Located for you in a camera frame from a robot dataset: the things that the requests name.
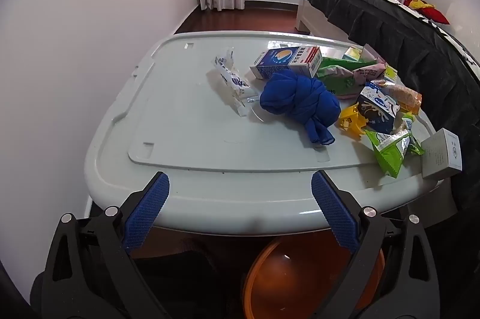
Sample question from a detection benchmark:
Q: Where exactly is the white plastic wrapper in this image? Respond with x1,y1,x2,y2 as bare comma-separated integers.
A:
214,47,259,117

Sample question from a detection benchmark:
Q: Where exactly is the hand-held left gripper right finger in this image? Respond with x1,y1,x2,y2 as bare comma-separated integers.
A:
310,170,441,319

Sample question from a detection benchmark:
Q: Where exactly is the bed with black skirt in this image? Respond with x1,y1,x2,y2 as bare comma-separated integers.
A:
295,0,480,230

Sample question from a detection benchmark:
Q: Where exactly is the green snack packet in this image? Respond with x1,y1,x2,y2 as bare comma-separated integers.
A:
364,113,426,179

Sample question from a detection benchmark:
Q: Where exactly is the orange plastic bin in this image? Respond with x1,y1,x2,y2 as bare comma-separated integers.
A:
242,229,387,319

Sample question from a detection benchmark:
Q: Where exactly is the white small box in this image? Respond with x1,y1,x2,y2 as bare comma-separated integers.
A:
420,128,463,180

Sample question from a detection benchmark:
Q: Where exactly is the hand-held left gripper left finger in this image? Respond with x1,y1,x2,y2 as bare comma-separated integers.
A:
41,171,171,319

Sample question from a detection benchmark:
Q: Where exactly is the blue white milk carton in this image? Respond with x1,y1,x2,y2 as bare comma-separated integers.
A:
355,83,400,134

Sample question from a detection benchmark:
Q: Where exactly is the blue white carton box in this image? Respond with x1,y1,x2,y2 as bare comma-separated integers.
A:
249,46,323,80

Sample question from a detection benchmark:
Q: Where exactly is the red yellow pillow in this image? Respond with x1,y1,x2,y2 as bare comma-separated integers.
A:
403,0,450,25

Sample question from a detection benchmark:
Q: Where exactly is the white plastic bin lid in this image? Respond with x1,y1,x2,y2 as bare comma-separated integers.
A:
84,31,445,237

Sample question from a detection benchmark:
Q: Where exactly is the yellow wrapper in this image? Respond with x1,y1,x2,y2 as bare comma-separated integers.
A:
338,104,370,137

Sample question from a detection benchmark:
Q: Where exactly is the green yellow small box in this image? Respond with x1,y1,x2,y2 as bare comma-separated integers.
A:
343,47,367,63

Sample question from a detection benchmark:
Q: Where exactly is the pink green plastic packet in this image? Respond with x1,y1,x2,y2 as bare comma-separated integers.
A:
316,57,388,103

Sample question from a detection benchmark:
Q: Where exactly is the blue cloth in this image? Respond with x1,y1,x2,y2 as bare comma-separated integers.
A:
259,71,341,145

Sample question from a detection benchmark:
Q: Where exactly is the orange snack packet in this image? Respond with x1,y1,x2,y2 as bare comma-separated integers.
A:
375,79,422,113

